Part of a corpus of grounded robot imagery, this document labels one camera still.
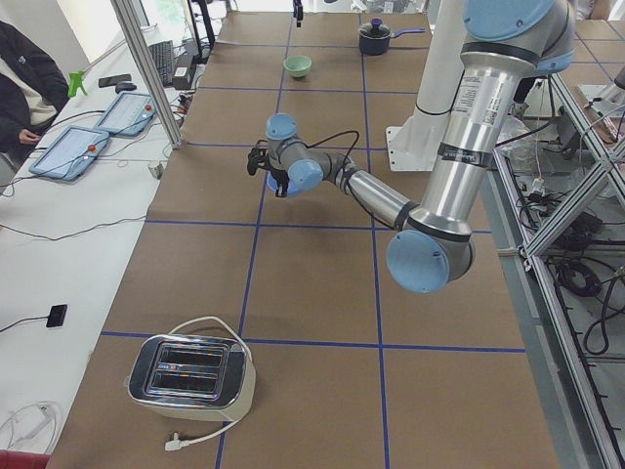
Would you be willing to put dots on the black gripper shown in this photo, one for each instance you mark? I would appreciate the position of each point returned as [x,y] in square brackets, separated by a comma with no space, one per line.
[279,179]

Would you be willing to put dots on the silver white toaster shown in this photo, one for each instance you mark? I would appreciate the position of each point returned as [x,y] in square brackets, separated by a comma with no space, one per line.
[193,377]

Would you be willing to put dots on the seated person in black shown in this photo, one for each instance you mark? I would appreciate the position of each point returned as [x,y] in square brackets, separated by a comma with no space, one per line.
[33,93]

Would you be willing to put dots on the dark blue pot with lid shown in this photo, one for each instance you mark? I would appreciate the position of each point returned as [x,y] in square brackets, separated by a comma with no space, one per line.
[375,36]

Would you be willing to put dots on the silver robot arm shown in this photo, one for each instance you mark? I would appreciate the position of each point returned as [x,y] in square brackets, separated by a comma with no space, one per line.
[505,42]

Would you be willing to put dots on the blue tablet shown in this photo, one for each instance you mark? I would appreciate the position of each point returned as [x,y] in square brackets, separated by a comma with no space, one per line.
[70,154]
[128,115]

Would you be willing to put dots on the black computer mouse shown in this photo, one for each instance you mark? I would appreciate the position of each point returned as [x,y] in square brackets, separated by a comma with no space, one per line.
[125,86]

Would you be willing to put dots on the aluminium frame post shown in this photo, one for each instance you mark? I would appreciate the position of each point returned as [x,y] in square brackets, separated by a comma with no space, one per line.
[130,26]

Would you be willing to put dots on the blue bowl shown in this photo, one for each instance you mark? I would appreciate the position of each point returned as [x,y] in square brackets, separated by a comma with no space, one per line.
[292,191]

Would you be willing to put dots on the small black square device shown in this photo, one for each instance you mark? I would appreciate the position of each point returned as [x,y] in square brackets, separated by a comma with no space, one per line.
[56,316]

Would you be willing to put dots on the green spray clamp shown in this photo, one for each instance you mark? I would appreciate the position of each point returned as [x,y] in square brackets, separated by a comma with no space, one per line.
[76,83]

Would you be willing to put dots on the blue tablet near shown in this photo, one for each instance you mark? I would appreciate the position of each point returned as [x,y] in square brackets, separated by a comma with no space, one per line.
[70,154]

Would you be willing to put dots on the green bowl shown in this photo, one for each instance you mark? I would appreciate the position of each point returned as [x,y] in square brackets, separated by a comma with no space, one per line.
[298,66]

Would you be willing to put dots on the black smartphone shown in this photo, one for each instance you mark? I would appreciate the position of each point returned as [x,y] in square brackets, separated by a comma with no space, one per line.
[113,80]

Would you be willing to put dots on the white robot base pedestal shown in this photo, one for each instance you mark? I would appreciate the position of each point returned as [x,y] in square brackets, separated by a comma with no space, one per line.
[414,145]

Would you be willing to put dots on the blue tablet far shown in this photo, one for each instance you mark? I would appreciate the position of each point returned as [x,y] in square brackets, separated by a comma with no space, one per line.
[128,115]

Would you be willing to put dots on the black keyboard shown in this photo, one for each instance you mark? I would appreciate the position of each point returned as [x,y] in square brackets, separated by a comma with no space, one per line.
[162,54]

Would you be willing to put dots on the aluminium frame rack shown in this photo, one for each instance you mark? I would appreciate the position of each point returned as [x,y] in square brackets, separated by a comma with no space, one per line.
[560,172]

